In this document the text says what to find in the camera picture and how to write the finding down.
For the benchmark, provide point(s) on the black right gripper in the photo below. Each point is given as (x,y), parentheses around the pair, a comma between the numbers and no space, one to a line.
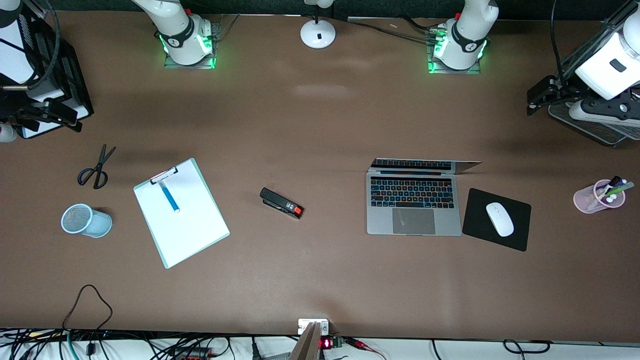
(11,104)

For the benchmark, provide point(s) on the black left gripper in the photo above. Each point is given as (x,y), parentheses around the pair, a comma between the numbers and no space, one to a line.
(565,86)

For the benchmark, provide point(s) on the blue marker with white cap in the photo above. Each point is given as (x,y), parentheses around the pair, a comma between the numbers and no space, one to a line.
(170,197)

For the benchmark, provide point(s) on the grey laptop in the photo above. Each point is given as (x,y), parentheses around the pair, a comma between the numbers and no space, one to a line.
(412,210)

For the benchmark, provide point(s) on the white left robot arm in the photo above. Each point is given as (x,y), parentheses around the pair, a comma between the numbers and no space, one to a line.
(462,40)

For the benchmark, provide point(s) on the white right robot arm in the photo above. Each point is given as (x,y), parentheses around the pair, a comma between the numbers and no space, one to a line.
(185,35)

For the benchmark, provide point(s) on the black capped marker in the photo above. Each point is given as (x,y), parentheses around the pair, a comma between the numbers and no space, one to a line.
(613,182)

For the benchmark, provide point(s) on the purple marker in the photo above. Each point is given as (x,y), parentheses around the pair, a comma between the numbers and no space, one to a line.
(619,184)

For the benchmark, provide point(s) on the green marker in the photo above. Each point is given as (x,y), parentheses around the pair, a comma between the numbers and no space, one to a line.
(625,187)

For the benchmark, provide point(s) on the black stacked paper tray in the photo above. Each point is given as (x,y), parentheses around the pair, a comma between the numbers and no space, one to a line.
(75,90)

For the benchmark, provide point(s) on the grey mesh desk tray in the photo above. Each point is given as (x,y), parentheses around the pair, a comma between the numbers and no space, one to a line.
(600,132)

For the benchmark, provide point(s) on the white paper stack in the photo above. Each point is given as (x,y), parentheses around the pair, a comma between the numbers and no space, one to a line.
(12,55)

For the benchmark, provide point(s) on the light blue mesh cup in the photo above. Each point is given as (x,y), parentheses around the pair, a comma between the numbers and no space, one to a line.
(92,222)

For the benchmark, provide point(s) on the pink translucent pen cup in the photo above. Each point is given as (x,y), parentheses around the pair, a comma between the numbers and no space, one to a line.
(586,201)

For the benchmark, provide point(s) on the white capped pen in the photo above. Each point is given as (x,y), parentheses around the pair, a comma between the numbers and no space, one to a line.
(610,198)

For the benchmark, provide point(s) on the white computer mouse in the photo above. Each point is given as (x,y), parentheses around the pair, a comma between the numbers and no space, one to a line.
(500,219)

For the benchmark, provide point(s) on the black mouse pad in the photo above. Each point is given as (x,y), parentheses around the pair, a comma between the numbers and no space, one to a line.
(477,225)

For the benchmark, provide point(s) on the white paper sheet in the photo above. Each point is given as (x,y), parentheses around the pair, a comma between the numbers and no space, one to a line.
(190,225)

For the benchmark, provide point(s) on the teal clipboard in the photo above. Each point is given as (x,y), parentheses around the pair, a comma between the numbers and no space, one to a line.
(167,265)

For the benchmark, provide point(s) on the black stapler with red tip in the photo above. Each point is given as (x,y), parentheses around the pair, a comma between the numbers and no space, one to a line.
(280,202)

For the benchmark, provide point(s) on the white round lamp base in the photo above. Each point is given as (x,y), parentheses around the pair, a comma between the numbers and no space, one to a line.
(318,34)

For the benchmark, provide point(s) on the red lit circuit board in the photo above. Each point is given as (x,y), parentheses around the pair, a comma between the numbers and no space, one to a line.
(327,343)

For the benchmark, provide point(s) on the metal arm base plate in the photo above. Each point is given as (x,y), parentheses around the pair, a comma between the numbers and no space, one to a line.
(437,70)
(172,63)

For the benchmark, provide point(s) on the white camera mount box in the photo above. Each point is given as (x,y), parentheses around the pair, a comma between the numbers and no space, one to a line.
(306,325)

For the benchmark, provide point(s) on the grey camera post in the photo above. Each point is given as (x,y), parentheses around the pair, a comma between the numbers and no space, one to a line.
(306,345)

